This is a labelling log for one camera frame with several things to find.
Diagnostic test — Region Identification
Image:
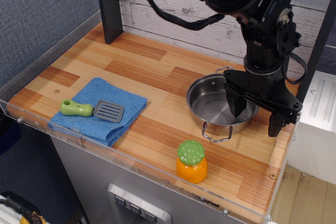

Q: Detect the dark vertical post right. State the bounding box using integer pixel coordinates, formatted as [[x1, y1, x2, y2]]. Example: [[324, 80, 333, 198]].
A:
[[296, 0, 335, 103]]

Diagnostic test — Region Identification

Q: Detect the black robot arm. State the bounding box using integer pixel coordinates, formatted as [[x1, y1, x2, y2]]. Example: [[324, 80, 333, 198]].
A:
[[202, 0, 302, 137]]

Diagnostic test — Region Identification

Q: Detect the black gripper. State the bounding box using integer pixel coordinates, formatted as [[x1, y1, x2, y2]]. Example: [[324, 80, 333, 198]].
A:
[[223, 69, 302, 137]]

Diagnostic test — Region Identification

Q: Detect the stainless steel pot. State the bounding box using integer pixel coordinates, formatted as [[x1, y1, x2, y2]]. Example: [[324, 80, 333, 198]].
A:
[[186, 67, 259, 143]]

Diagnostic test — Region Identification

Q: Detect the dark vertical post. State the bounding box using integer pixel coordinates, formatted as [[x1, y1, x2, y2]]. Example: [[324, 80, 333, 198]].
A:
[[99, 0, 123, 44], [296, 0, 335, 103]]

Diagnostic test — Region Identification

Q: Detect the orange pineapple salt shaker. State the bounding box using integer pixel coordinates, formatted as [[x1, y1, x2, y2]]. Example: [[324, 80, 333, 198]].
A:
[[176, 140, 208, 184]]

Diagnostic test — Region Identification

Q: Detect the green handled grey spatula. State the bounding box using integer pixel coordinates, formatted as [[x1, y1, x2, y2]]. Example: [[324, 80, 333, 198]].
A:
[[60, 99, 124, 123]]

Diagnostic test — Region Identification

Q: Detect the dark vertical post left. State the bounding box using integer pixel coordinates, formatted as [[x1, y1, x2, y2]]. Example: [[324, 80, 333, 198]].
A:
[[99, 0, 123, 44]]

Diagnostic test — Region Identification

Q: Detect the yellow black object bottom left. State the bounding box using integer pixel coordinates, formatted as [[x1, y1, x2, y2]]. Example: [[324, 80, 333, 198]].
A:
[[1, 196, 47, 224]]

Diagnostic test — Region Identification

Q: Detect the white box with metal plate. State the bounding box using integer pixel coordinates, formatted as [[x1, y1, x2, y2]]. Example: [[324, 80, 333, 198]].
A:
[[287, 71, 335, 184]]

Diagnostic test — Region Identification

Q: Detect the blue folded cloth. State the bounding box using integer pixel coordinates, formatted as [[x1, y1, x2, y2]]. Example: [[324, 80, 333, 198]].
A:
[[48, 78, 147, 146]]

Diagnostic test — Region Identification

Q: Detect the grey cabinet with dispenser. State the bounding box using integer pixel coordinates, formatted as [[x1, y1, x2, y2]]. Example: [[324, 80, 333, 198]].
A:
[[51, 137, 238, 223]]

